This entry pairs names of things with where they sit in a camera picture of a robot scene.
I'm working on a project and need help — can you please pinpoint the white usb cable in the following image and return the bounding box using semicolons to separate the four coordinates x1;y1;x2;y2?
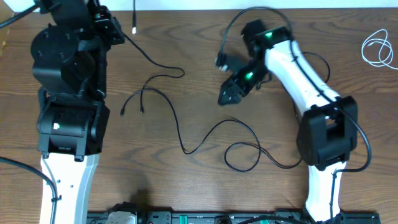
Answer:
361;29;398;70

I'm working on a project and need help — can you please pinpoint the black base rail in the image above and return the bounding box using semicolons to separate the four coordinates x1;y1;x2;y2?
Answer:
86;202;382;224

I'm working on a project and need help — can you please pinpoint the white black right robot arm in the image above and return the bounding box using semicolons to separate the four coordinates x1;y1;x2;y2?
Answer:
215;20;358;223

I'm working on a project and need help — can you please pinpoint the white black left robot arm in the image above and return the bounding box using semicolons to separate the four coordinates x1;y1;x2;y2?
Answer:
30;0;125;223

